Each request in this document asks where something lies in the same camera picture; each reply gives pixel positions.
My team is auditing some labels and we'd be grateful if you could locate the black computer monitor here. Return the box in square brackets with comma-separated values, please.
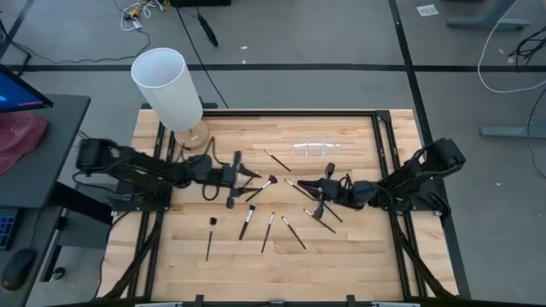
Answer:
[0, 63, 55, 114]

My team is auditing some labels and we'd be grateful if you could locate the black handheld floor device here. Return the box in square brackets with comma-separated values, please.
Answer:
[196, 14, 219, 47]

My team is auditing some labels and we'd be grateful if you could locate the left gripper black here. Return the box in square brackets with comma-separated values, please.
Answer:
[212, 150, 263, 211]

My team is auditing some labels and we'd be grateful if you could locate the thin black power cord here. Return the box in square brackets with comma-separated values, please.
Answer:
[176, 7, 230, 109]

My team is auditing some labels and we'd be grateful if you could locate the white floor cable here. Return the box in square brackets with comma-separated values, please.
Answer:
[476, 0, 546, 94]

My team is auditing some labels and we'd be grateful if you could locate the grey desk foot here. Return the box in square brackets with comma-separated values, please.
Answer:
[479, 123, 546, 140]

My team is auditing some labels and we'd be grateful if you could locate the clear acrylic brush organizer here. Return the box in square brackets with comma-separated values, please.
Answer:
[292, 138, 342, 158]

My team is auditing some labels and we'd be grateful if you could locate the black aluminium table frame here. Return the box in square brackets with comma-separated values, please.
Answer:
[96, 101, 473, 307]

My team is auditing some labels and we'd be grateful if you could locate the black cable bundle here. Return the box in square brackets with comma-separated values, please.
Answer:
[507, 25, 546, 61]

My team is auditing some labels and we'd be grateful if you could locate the grey desk leg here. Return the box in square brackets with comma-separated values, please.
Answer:
[446, 0, 532, 31]

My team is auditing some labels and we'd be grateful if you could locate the long thin black makeup brush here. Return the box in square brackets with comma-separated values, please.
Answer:
[284, 178, 344, 223]

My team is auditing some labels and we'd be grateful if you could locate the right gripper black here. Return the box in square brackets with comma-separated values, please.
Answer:
[296, 162, 355, 220]

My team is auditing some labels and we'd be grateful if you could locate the curved black floor cable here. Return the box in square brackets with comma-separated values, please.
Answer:
[526, 87, 546, 178]

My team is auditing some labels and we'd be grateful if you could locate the long black floor cable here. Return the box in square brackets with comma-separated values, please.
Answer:
[0, 25, 152, 65]

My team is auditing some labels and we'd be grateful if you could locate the thick round-head makeup brush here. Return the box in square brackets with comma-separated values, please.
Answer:
[238, 204, 258, 241]

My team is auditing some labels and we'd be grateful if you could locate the red cloth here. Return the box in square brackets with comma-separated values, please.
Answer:
[0, 111, 49, 176]

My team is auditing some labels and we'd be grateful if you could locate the black keyboard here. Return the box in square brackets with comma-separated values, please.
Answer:
[0, 207, 20, 252]

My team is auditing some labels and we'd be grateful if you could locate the black computer mouse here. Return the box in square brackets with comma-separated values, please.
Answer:
[1, 247, 38, 292]

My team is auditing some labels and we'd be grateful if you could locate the black fan makeup brush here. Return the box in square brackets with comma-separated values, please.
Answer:
[245, 174, 279, 203]

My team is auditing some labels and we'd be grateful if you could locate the square-head black brush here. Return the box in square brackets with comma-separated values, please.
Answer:
[205, 217, 218, 263]

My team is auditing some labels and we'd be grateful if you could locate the dark grey side desk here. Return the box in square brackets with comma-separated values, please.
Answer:
[0, 203, 66, 307]

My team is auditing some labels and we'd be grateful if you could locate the white cable bundle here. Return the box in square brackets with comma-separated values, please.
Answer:
[113, 0, 167, 33]

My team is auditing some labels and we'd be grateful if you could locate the black desk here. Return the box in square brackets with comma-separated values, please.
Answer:
[0, 94, 92, 210]

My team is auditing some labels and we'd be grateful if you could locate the black box on floor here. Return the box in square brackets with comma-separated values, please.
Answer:
[169, 0, 232, 8]

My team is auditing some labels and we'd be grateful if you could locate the white shade wooden base lamp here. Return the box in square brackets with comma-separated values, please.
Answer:
[130, 47, 211, 151]

